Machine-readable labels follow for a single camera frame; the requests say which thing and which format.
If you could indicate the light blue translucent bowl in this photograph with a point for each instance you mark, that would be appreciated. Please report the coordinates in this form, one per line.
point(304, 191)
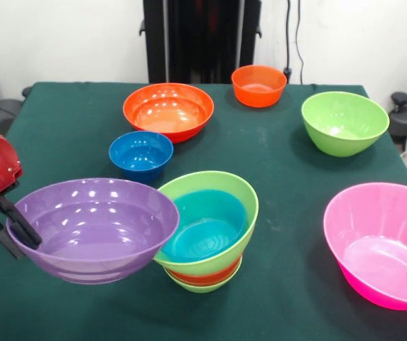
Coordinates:
point(210, 227)

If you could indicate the small green bowl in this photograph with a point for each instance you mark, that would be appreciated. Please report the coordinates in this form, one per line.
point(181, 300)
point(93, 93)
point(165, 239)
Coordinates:
point(203, 288)

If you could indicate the dark green table cloth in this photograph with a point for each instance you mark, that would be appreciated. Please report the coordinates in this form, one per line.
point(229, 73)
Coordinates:
point(277, 177)

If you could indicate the small dark blue bowl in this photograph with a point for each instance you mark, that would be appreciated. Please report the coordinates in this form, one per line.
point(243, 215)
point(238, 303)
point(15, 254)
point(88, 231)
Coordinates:
point(141, 156)

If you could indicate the small translucent orange bowl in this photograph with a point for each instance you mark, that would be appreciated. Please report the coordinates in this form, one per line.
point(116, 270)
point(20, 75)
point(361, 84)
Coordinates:
point(260, 89)
point(206, 277)

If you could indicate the large orange bowl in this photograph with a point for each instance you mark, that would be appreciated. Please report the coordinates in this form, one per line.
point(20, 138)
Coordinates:
point(167, 110)

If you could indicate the large pink bowl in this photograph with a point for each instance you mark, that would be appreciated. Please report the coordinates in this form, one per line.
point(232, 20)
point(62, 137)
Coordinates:
point(377, 241)

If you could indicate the large green bowl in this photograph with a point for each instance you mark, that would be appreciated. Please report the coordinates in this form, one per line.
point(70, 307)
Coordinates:
point(221, 183)
point(345, 120)

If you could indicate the purple bowl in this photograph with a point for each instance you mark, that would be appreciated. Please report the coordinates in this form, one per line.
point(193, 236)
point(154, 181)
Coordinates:
point(93, 234)

